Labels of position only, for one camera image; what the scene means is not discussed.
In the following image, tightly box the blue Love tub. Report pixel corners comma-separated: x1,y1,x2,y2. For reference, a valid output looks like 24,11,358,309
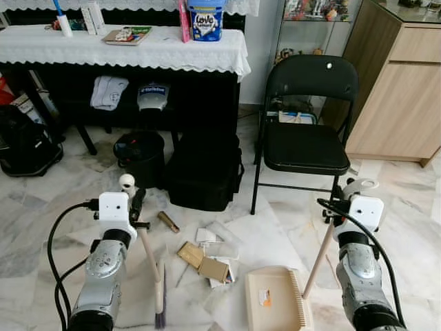
187,0,226,43

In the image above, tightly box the beige broom with purple bristles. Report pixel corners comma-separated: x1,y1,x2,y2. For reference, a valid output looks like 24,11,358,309
119,173,169,330

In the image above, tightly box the white folded cloth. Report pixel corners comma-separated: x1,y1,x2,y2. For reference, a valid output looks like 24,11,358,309
91,75,130,112

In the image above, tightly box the white lace tablecloth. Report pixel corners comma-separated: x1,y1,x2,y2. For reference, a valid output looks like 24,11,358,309
0,24,252,78

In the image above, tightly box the black waste bin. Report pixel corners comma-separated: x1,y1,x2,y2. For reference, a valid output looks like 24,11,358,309
113,130,167,189

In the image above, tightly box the brass tube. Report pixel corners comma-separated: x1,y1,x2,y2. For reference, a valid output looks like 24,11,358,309
156,211,181,234

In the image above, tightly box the red object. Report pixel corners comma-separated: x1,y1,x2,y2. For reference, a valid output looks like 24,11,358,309
0,72,16,106

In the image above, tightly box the white and blue flat box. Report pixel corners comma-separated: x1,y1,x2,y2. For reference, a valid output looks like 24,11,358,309
278,109,319,126

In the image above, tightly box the white paper bag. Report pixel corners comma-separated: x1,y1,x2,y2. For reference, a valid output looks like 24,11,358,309
10,91,43,125

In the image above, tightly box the brown cardboard box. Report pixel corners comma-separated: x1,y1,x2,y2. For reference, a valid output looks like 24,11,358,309
198,256,232,283

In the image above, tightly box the flat colourful book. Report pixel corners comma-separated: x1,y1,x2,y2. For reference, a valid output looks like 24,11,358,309
102,26,153,47

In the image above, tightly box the beige long-handled dustpan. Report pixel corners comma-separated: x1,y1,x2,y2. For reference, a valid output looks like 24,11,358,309
245,178,381,331

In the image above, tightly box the black soft case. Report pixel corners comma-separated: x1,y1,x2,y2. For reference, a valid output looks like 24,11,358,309
164,128,245,212

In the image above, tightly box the small white upright box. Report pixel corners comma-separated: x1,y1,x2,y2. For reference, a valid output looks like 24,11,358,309
81,6,96,35
91,3,107,35

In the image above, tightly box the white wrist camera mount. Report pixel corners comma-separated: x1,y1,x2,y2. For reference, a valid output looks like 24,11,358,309
98,192,137,239
345,194,385,234

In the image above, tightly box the black folding chair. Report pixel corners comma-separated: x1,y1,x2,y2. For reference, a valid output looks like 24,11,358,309
249,54,361,216

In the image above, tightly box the white pouch with blue label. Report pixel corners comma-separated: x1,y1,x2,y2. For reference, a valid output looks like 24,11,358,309
136,83,172,113

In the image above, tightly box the glass display cabinet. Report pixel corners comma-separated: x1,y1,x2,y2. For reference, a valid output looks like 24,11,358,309
274,0,366,128

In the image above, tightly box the black piano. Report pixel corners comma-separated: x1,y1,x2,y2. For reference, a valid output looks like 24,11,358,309
0,62,243,156

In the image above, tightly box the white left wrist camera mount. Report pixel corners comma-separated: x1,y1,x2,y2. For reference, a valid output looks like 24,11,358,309
98,192,137,239

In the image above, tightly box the white bottle with blue stick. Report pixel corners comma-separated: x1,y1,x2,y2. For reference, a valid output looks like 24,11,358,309
52,0,74,38

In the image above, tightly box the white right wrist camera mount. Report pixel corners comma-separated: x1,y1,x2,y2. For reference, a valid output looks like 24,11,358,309
345,194,385,234

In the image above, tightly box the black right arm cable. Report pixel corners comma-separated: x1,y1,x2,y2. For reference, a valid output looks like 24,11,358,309
316,198,407,328

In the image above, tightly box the white paper scrap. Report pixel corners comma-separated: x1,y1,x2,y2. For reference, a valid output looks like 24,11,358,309
195,228,218,244
207,272,237,288

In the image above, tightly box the pink slim box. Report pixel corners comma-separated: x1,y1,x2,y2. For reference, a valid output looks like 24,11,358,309
177,0,192,43

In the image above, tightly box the black bulky bag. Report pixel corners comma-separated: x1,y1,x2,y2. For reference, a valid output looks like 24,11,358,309
0,103,65,178

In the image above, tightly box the white lace runner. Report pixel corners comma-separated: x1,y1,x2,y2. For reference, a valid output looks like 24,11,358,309
0,0,260,17

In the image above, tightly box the light wooden cabinet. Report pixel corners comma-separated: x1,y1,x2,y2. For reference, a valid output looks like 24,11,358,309
342,0,441,168

